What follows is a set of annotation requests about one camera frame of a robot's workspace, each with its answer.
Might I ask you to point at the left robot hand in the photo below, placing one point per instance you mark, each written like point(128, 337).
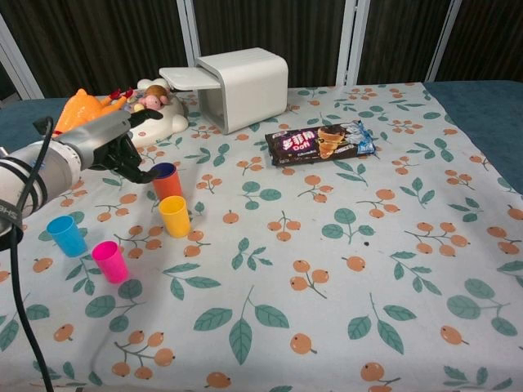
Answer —
point(98, 134)

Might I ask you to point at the dark blue plastic cup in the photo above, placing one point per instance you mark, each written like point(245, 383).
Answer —
point(166, 169)

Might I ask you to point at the light blue plastic cup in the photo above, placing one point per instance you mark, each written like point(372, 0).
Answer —
point(67, 239)

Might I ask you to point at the yellow plastic cup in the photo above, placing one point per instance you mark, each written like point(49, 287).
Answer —
point(175, 218)

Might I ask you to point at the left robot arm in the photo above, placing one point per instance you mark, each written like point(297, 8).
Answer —
point(53, 167)

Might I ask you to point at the orange rubber chicken toy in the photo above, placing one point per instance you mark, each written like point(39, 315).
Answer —
point(81, 110)

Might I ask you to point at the pink pig toy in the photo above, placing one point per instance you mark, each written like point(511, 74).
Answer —
point(154, 101)

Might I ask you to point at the white animal-shaped bowl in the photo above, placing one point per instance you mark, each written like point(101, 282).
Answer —
point(163, 124)

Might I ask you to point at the brown round toy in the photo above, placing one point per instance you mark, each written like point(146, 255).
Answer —
point(155, 90)

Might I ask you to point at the orange plastic cup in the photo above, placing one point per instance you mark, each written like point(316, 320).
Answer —
point(168, 188)

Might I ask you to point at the dark folding screen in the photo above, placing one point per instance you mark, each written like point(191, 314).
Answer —
point(102, 41)

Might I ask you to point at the pink plastic cup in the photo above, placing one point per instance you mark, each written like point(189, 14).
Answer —
point(110, 263)

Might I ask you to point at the white plastic bin with lid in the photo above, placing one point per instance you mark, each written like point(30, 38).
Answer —
point(253, 90)

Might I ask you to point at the chocolate cone snack packet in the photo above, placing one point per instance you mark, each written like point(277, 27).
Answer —
point(310, 143)

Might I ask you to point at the floral tablecloth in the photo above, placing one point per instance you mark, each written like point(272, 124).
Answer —
point(286, 245)

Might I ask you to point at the teal table cover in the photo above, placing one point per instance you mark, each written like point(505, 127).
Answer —
point(482, 102)

